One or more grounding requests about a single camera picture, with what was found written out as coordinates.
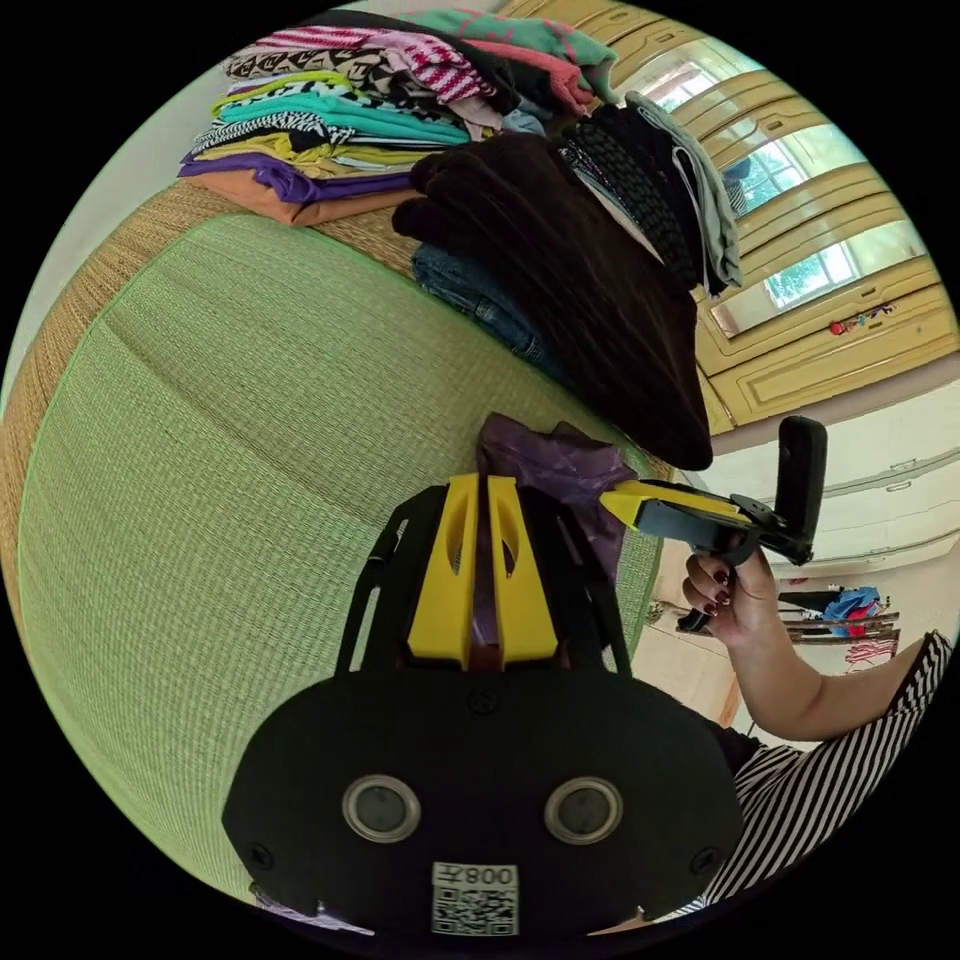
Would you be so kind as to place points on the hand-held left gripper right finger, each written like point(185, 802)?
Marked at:
point(521, 600)

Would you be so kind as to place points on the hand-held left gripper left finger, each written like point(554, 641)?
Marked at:
point(442, 585)

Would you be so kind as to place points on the purple pants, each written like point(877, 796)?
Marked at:
point(559, 465)

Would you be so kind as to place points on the person's right forearm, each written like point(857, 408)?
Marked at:
point(810, 697)

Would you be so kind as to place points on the person's right hand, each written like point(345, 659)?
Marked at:
point(750, 607)

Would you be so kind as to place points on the pile of clothes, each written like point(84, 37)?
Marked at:
point(570, 285)

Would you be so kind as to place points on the bed with green woven mat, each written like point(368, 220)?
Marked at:
point(225, 487)

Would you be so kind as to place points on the yellow cupboard with mirrors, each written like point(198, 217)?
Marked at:
point(832, 360)

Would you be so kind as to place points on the person's body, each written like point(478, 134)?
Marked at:
point(825, 810)

